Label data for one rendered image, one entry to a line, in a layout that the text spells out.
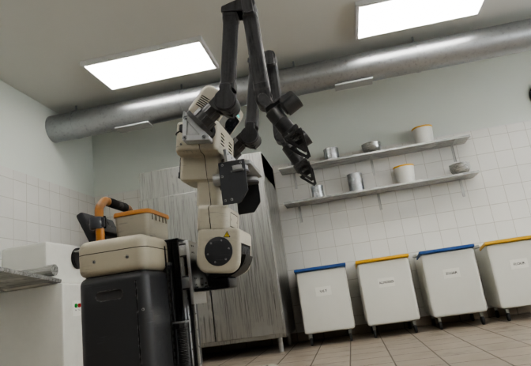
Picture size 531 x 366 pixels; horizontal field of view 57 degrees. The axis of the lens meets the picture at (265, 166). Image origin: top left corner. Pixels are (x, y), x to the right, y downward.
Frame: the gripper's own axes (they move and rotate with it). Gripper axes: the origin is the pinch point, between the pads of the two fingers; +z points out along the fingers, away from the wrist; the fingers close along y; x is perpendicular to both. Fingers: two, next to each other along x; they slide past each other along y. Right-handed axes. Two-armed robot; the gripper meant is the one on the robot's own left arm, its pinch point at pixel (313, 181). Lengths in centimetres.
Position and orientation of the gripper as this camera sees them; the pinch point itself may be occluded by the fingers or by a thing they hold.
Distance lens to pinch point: 208.1
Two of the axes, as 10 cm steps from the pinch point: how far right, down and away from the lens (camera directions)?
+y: 2.1, 2.5, 9.5
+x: -8.1, 5.8, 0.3
